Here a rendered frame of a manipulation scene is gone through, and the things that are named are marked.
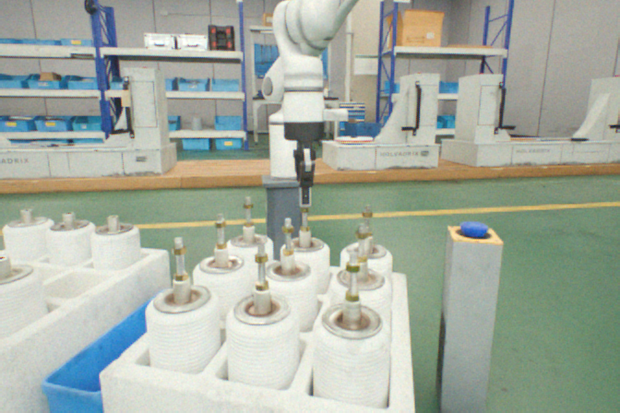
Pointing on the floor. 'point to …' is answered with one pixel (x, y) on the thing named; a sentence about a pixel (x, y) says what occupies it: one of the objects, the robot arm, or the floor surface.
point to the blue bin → (92, 366)
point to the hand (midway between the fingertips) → (304, 195)
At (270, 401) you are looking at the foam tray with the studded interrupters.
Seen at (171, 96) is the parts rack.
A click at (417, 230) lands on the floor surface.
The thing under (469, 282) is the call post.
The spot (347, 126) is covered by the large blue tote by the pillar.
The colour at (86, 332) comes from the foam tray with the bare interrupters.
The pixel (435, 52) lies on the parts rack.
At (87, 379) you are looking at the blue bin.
